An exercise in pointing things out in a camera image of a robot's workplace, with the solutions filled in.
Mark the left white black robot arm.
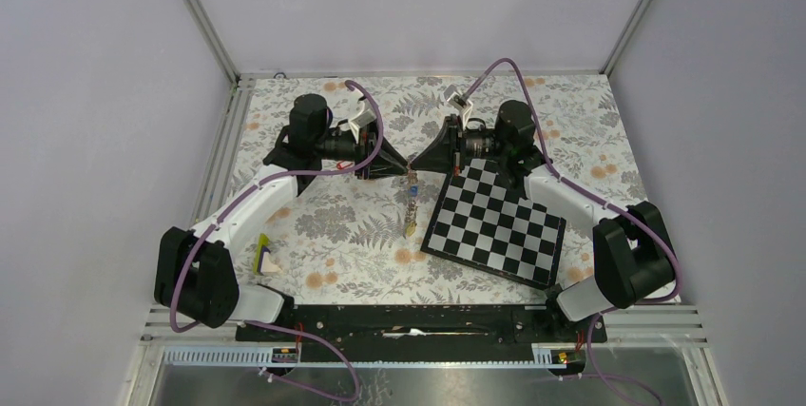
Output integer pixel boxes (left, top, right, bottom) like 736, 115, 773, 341
154, 86, 407, 340

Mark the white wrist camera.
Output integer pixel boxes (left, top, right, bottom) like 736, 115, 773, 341
347, 106, 376, 143
443, 85, 473, 128

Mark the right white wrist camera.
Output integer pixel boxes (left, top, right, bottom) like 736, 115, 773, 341
443, 85, 473, 128

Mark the yellow purple white small object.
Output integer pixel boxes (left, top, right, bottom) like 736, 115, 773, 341
252, 233, 282, 276

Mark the purple cable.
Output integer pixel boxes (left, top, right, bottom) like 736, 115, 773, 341
169, 80, 385, 404
462, 57, 683, 406

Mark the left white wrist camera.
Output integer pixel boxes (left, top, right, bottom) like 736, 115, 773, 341
347, 106, 376, 143

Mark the floral patterned table mat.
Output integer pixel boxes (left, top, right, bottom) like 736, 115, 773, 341
225, 74, 646, 304

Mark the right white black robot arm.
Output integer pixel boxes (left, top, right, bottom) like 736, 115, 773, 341
411, 100, 678, 341

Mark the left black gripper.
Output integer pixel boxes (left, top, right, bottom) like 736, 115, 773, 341
314, 119, 408, 180

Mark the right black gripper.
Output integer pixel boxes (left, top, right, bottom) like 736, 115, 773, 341
412, 114, 510, 177

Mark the red key tag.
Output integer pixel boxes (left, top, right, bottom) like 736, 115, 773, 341
336, 161, 355, 172

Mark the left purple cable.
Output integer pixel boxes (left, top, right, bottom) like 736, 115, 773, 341
169, 80, 385, 404

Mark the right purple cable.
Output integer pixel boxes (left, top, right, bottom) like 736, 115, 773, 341
462, 57, 683, 406

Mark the black white checkerboard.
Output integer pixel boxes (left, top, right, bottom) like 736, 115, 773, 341
421, 159, 566, 290

